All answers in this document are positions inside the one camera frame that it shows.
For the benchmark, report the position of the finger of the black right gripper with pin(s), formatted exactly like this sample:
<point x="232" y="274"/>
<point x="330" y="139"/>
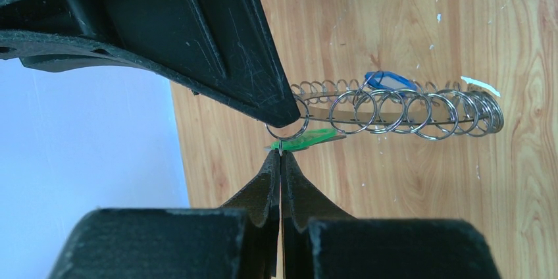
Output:
<point x="222" y="49"/>

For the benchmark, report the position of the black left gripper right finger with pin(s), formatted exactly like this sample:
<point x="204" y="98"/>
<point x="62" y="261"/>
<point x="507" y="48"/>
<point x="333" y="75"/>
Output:
<point x="321" y="240"/>

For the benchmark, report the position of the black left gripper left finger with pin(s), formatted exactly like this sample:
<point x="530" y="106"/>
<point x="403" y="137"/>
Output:
<point x="235" y="240"/>

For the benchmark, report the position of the green key tag with key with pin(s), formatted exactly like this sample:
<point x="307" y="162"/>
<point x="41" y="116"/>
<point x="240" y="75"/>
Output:
<point x="307" y="140"/>

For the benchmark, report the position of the blue key tag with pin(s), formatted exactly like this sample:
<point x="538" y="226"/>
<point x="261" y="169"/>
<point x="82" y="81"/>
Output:
<point x="389" y="81"/>

